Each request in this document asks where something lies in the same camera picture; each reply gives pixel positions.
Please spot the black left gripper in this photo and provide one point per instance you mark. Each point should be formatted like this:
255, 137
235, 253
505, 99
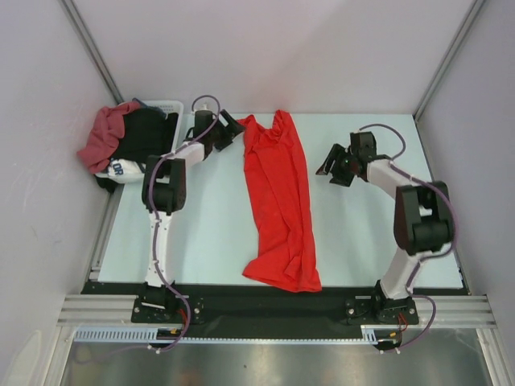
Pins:
232, 126

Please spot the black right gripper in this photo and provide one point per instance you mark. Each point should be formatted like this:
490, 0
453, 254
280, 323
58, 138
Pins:
336, 153

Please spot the red tank top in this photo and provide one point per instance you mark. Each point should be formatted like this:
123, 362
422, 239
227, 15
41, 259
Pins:
275, 169

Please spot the pink garment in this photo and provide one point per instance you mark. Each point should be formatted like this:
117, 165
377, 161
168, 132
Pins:
104, 137

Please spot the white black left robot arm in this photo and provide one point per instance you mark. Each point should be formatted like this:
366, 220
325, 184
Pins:
164, 188

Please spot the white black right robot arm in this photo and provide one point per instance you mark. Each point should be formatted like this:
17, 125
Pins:
424, 221

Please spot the white plastic laundry basket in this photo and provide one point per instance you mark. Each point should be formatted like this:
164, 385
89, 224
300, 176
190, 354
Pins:
177, 120

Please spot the black garment in basket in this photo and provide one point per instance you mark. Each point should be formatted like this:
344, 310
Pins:
147, 132

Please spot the white garment blue letters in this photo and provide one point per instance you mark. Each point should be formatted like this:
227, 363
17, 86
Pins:
126, 170

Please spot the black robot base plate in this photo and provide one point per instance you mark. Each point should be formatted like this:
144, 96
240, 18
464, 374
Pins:
262, 312

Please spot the white slotted cable duct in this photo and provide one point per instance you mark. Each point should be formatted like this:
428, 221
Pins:
155, 335

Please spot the left aluminium corner post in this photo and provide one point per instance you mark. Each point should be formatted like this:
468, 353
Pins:
89, 44

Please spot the aluminium corner post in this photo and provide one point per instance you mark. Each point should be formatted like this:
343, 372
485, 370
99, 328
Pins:
89, 44
457, 42

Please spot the right aluminium corner post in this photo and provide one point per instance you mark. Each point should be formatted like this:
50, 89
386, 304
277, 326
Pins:
457, 42

